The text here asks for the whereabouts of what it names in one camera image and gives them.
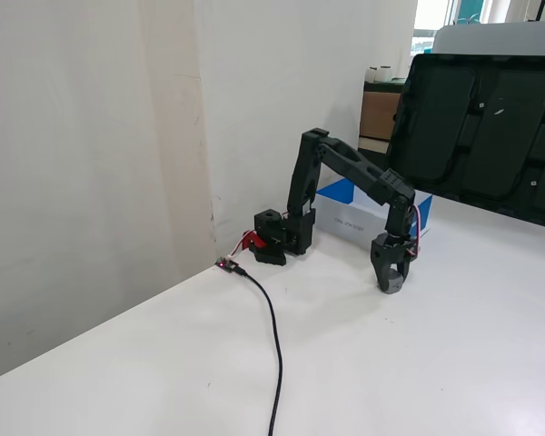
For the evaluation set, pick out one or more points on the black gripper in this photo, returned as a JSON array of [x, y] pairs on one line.
[[384, 255]]

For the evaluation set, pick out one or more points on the gray lettered block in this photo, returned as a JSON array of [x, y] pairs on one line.
[[395, 284]]

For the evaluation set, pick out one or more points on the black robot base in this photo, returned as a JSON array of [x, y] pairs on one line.
[[272, 236]]

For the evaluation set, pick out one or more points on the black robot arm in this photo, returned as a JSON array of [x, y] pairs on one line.
[[345, 159]]

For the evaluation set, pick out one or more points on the blue and white cardboard box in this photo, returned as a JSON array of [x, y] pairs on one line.
[[349, 218]]

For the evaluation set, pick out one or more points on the brown cardboard box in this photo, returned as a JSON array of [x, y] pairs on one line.
[[379, 115]]

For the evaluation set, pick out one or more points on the red table clamp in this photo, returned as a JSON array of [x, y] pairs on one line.
[[252, 239]]

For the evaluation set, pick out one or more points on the black plastic moulded tray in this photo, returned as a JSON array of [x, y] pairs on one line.
[[481, 136]]

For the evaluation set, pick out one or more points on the small controller circuit board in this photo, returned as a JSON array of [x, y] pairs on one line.
[[227, 264]]

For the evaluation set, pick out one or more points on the white cup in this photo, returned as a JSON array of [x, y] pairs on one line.
[[385, 74], [372, 75]]

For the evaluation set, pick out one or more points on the white rounded panel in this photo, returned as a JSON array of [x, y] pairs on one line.
[[495, 41]]

